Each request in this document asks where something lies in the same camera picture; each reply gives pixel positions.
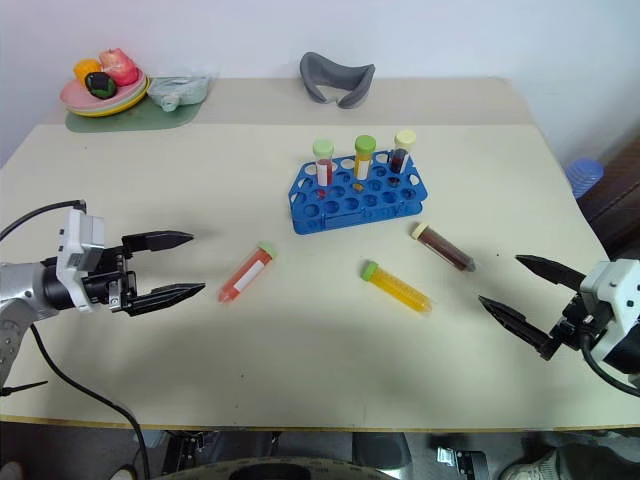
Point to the pink toy fruit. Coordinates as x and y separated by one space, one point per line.
119 65

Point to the stack of coloured plates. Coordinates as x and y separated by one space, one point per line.
102 97

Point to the crumpled light blue cloth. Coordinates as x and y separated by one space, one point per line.
177 90

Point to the black green toy fruit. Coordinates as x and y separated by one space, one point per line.
100 84

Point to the grey foam face pad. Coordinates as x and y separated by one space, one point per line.
336 80

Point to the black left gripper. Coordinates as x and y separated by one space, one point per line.
111 285

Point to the blue test tube rack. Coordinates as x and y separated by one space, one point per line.
357 197

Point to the green placemat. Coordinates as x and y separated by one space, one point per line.
130 120

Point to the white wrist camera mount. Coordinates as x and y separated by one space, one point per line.
80 250
612 300

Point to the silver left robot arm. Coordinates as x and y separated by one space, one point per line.
20 292

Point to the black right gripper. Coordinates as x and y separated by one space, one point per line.
570 327

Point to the white sneaker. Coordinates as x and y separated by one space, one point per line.
542 467

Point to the red liquid tube green cap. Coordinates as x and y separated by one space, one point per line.
323 167

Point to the orange toy fruit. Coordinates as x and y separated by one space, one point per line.
86 69

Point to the dark liquid tube cream cap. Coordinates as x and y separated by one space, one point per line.
401 155

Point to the orange-red tube green cap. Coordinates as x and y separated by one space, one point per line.
246 272

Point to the metal bracket under table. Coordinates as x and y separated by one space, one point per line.
460 460

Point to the brown tube cream cap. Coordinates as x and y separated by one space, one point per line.
442 247

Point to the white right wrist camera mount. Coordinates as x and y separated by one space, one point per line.
612 300

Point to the dark rounded shape under table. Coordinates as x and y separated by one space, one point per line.
270 470

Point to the dark wooden furniture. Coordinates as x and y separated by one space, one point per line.
615 200

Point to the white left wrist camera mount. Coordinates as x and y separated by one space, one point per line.
80 250

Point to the yellow liquid tube green cap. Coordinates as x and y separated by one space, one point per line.
363 160

